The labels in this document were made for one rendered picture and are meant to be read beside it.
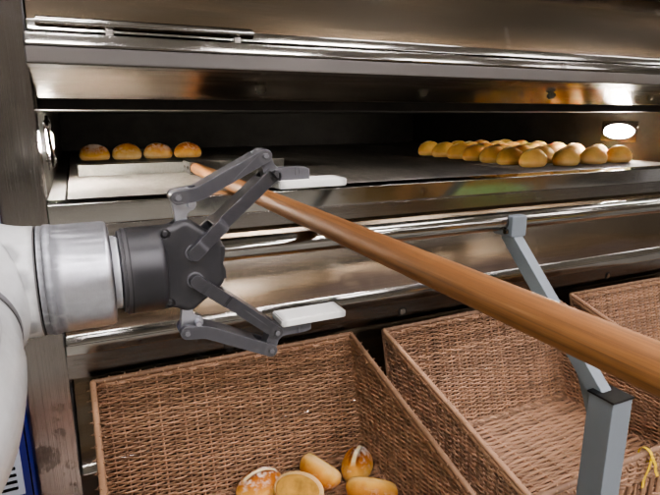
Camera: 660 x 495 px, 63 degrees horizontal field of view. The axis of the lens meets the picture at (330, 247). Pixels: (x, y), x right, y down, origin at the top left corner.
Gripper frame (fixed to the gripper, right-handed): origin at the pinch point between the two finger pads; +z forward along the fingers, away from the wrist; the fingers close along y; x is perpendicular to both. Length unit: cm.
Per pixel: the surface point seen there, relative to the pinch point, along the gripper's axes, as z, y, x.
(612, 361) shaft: 4.8, 1.0, 28.9
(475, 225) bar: 33.6, 3.9, -17.3
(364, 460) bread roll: 25, 56, -37
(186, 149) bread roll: 15, -1, -152
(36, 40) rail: -26, -23, -41
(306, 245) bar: 4.8, 4.1, -17.5
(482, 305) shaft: 4.7, 1.2, 17.6
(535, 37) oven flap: 79, -31, -54
